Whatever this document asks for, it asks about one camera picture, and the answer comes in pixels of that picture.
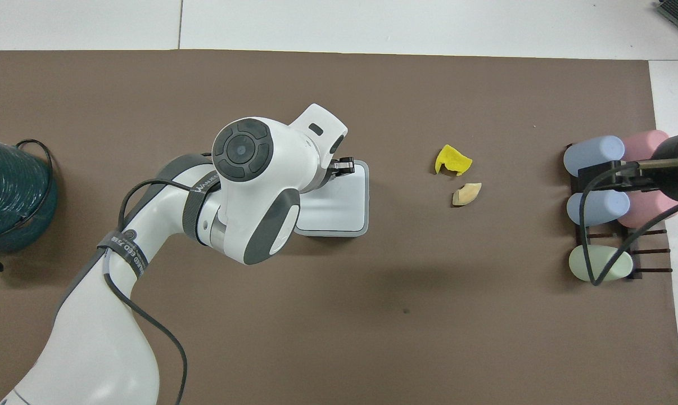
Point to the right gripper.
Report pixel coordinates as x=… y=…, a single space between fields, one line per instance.
x=672 y=180

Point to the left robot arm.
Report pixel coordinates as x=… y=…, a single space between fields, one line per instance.
x=249 y=185

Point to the beige trash piece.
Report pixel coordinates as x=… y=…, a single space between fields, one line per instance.
x=466 y=194

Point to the yellow trash piece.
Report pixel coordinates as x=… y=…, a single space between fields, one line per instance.
x=453 y=159

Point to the pink cylinder cup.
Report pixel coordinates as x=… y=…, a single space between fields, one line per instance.
x=645 y=212
x=643 y=145

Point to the blue cylinder cup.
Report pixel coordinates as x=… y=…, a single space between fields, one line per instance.
x=593 y=156
x=596 y=208

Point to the dark brown wooden rack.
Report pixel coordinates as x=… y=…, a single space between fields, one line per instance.
x=637 y=274

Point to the green cylinder cup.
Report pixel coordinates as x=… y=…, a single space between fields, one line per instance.
x=600 y=264

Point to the white square plate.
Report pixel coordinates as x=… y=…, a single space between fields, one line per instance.
x=344 y=202

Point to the teal woven basket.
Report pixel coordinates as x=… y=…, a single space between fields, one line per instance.
x=7 y=194

